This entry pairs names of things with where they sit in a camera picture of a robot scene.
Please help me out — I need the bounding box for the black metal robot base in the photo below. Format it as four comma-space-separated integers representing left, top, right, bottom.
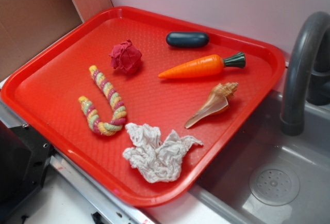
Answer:
1, 123, 53, 220

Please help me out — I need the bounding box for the orange plastic toy carrot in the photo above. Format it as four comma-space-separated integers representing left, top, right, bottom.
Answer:
158, 52, 246, 79

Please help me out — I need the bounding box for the red plastic tray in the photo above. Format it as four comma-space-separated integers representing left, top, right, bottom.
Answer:
1, 7, 285, 207

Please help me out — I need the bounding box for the brown conch seashell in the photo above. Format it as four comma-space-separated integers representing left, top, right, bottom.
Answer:
185, 83, 239, 129

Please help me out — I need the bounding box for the crumpled red cloth ball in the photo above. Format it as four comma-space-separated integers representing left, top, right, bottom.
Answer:
109, 39, 142, 75

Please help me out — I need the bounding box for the crumpled white cloth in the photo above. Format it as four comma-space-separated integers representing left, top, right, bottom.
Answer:
123, 123, 203, 183

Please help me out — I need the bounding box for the dark blue capsule toy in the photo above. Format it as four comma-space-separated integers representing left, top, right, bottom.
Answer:
166, 31, 210, 48

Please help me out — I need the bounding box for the grey plastic sink basin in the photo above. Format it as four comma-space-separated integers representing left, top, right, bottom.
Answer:
190, 92, 329, 223

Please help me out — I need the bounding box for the round grey sink drain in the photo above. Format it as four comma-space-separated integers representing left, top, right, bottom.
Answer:
249, 163, 300, 206

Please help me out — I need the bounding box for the grey toy faucet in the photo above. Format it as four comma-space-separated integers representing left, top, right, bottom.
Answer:
280, 11, 329, 136

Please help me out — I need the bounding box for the brown cardboard panel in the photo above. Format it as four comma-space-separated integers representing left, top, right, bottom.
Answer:
1, 0, 113, 80

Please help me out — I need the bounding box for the multicoloured braided rope toy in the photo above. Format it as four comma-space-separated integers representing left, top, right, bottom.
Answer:
78, 65, 127, 136

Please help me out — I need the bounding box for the silver metal rail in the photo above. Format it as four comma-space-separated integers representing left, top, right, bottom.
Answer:
1, 104, 156, 223

